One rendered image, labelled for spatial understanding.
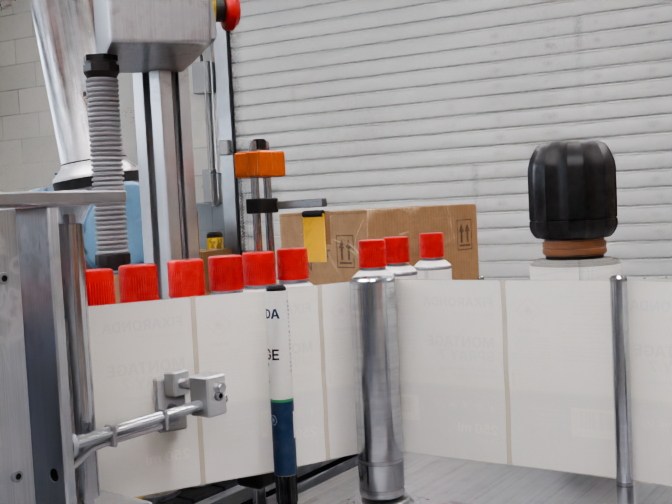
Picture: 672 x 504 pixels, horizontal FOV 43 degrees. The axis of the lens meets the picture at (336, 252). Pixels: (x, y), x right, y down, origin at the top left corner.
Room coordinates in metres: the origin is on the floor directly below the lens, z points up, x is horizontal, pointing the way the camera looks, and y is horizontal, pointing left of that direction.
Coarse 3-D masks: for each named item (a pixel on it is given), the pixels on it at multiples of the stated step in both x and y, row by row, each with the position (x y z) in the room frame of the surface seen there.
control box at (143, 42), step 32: (96, 0) 0.90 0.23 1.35; (128, 0) 0.80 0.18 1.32; (160, 0) 0.81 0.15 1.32; (192, 0) 0.82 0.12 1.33; (96, 32) 0.93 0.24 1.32; (128, 32) 0.80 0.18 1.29; (160, 32) 0.81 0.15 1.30; (192, 32) 0.82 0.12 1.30; (128, 64) 0.91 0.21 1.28; (160, 64) 0.91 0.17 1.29
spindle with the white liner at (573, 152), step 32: (544, 160) 0.80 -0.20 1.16; (576, 160) 0.78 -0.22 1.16; (608, 160) 0.79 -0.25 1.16; (544, 192) 0.80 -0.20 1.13; (576, 192) 0.78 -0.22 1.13; (608, 192) 0.79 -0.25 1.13; (544, 224) 0.80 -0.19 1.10; (576, 224) 0.78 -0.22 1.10; (608, 224) 0.79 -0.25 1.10; (576, 256) 0.79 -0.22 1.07; (608, 256) 0.82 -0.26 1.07
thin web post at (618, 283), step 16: (624, 288) 0.60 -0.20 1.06; (624, 304) 0.60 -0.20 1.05; (624, 320) 0.60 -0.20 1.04; (624, 336) 0.60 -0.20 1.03; (624, 352) 0.60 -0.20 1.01; (624, 368) 0.60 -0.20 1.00; (624, 384) 0.60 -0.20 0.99; (624, 400) 0.60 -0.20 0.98; (624, 416) 0.60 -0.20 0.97; (624, 432) 0.60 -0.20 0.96; (624, 448) 0.60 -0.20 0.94; (624, 464) 0.60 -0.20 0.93; (624, 480) 0.60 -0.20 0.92; (624, 496) 0.60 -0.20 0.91
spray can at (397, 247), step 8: (392, 240) 1.08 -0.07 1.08; (400, 240) 1.08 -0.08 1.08; (408, 240) 1.09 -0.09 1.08; (392, 248) 1.08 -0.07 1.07; (400, 248) 1.08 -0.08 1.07; (408, 248) 1.09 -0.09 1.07; (392, 256) 1.08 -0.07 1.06; (400, 256) 1.08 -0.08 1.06; (408, 256) 1.09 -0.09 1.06; (392, 264) 1.08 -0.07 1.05; (400, 264) 1.08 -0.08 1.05; (408, 264) 1.09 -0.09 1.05; (392, 272) 1.07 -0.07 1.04; (400, 272) 1.07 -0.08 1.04; (408, 272) 1.07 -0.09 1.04; (416, 272) 1.08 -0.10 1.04
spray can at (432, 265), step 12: (420, 240) 1.16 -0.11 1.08; (432, 240) 1.15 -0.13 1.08; (420, 252) 1.16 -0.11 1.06; (432, 252) 1.15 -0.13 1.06; (420, 264) 1.15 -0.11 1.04; (432, 264) 1.14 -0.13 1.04; (444, 264) 1.15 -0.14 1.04; (420, 276) 1.15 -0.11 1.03; (432, 276) 1.14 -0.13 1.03; (444, 276) 1.14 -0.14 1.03
